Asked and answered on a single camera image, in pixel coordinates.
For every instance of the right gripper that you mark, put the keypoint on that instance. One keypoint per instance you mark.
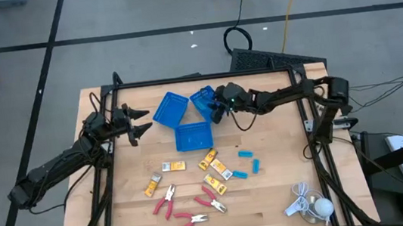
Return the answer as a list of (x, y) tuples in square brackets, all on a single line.
[(235, 95)]

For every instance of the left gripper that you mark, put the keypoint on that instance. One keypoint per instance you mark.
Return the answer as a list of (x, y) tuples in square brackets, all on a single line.
[(119, 123)]

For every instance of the small yellow cardboard box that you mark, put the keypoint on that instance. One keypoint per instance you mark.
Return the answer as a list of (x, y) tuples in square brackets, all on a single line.
[(152, 185), (173, 166), (221, 169), (215, 184), (208, 159)]

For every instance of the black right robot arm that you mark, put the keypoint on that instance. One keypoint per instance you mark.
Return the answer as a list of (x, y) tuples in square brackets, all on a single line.
[(287, 95)]

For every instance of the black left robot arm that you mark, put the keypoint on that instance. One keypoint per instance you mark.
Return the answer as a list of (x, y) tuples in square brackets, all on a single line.
[(58, 161)]

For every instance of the blue slotted plastic basket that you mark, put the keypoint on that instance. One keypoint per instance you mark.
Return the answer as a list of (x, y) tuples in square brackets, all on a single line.
[(170, 109), (200, 101), (193, 136)]

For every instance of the black perforated computer case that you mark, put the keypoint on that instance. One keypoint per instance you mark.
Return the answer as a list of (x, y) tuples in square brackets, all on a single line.
[(275, 59)]

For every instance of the clear round dish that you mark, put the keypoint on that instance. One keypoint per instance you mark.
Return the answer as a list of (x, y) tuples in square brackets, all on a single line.
[(312, 216)]

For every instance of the white round bulb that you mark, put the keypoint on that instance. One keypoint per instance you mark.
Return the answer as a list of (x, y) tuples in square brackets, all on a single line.
[(323, 207)]

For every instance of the black aluminium table frame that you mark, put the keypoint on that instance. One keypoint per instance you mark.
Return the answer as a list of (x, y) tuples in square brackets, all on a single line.
[(201, 77)]

